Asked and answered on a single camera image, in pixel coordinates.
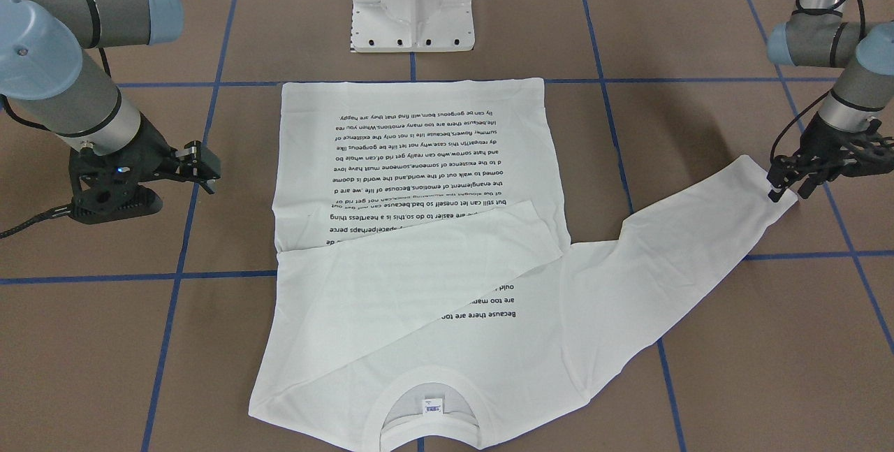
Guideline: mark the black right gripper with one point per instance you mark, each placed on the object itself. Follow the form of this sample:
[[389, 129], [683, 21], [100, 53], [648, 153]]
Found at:
[[149, 145]]

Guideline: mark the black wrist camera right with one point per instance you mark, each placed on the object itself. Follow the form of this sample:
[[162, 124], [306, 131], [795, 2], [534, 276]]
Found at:
[[100, 205]]

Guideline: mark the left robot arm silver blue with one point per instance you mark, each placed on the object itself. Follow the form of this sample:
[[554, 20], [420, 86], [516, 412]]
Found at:
[[836, 34]]

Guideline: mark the white long-sleeve printed shirt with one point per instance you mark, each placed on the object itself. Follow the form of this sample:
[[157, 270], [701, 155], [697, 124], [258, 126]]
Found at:
[[427, 283]]

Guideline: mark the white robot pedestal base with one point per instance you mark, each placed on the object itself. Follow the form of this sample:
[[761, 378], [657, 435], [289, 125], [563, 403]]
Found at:
[[412, 26]]

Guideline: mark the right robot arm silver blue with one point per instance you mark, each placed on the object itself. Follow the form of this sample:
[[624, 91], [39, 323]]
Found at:
[[46, 70]]

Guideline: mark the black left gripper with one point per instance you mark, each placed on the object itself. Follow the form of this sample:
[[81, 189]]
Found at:
[[821, 146]]

